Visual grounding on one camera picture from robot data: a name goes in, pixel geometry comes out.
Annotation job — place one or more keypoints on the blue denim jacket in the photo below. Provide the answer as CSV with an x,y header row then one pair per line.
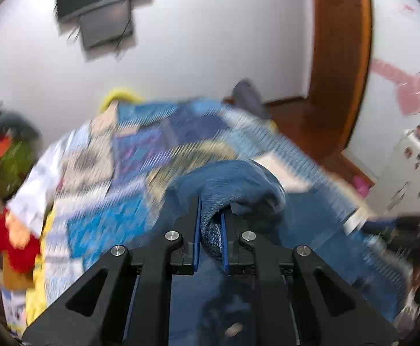
x,y
211,307

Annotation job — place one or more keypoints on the blue patchwork bedspread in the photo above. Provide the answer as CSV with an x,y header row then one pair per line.
x,y
155,143

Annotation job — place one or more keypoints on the red orange plush garment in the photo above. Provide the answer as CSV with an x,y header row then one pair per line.
x,y
18,250

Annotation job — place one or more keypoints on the white shirt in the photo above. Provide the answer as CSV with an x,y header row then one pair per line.
x,y
37,192

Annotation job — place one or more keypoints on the black wall television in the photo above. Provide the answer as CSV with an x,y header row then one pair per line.
x,y
100,21

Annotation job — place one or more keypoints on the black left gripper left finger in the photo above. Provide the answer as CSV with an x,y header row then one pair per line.
x,y
124,298

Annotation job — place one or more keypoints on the pink wall sticker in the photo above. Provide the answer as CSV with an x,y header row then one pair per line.
x,y
407,86

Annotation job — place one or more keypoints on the white cabinet with stickers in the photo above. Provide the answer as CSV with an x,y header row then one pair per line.
x,y
397,190

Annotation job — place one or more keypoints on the green patterned cloth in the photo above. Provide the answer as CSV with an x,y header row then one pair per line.
x,y
18,139

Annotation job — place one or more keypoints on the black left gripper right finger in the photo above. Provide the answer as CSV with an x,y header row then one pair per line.
x,y
299,299

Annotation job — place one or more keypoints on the wooden door frame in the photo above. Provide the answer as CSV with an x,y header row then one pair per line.
x,y
321,124

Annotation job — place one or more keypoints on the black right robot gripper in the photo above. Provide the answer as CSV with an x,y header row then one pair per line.
x,y
400,234

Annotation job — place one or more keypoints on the dark blue garment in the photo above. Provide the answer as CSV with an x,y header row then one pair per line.
x,y
245,96

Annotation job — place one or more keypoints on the yellow blanket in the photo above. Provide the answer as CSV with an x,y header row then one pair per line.
x,y
54,270

